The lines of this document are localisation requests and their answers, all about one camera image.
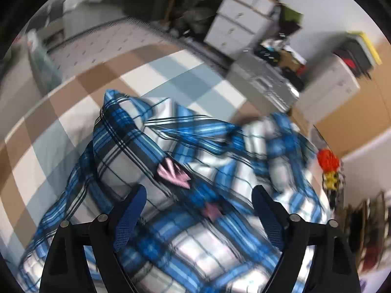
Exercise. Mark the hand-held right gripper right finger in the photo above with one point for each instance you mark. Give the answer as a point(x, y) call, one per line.
point(268, 219)

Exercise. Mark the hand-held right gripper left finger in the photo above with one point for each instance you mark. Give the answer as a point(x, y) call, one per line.
point(129, 219)

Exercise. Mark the blue plaid shirt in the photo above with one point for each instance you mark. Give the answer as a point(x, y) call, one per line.
point(183, 146)

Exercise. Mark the yellow bag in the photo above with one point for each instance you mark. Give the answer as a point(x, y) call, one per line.
point(330, 180)

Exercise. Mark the red bag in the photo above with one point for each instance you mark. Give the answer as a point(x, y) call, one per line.
point(328, 158)

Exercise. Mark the wooden shoe rack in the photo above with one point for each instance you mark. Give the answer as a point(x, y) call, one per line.
point(366, 219)

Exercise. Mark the wooden door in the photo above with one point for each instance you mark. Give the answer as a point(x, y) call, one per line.
point(360, 119)

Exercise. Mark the white cabinet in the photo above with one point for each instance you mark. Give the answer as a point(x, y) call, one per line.
point(330, 85)

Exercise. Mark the brown and blue checked blanket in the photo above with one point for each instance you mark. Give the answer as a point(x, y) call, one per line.
point(171, 76)

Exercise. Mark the small cardboard box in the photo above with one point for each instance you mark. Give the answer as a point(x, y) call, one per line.
point(291, 62)

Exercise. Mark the stack of boxes yellow lid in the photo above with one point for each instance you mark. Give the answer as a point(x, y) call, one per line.
point(357, 55)

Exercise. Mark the white drawer desk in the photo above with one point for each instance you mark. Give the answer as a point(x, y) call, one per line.
point(232, 21)

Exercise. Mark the green and black bundle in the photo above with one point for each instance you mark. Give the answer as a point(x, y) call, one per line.
point(290, 18)

